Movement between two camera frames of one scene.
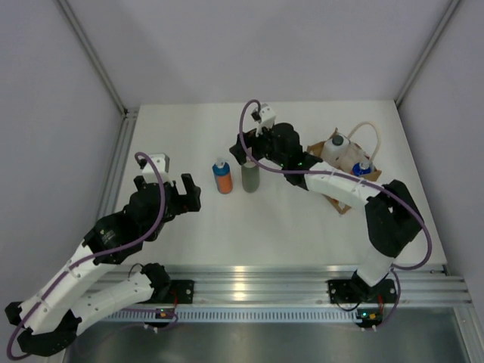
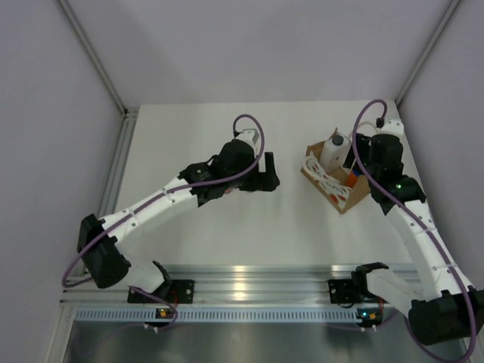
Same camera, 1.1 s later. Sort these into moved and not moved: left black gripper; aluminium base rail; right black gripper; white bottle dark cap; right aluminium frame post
Moved: left black gripper; right black gripper
Not moved: right aluminium frame post; white bottle dark cap; aluminium base rail
